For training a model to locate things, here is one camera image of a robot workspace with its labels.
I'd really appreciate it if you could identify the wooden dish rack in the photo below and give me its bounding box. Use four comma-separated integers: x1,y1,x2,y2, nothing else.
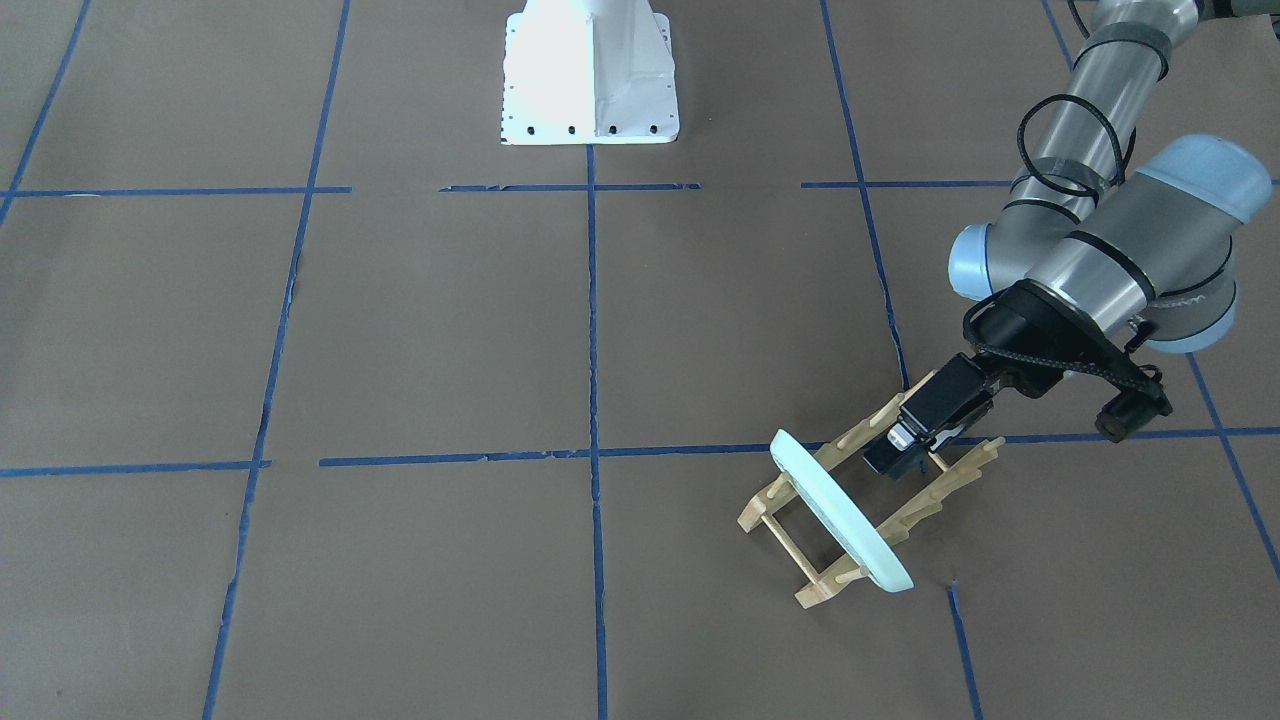
737,380,1006,609

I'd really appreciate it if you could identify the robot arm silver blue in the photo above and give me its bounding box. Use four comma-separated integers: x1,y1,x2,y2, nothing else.
860,1,1277,479

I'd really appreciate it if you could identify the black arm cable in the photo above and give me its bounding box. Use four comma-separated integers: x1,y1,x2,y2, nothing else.
963,95,1166,386

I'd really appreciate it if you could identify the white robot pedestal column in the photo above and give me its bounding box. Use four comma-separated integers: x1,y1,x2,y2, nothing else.
500,1,681,146

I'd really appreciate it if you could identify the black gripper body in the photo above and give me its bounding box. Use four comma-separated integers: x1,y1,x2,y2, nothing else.
963,281,1100,398

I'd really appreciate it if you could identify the light green ceramic plate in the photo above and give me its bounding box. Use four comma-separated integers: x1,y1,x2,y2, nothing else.
769,429,914,593

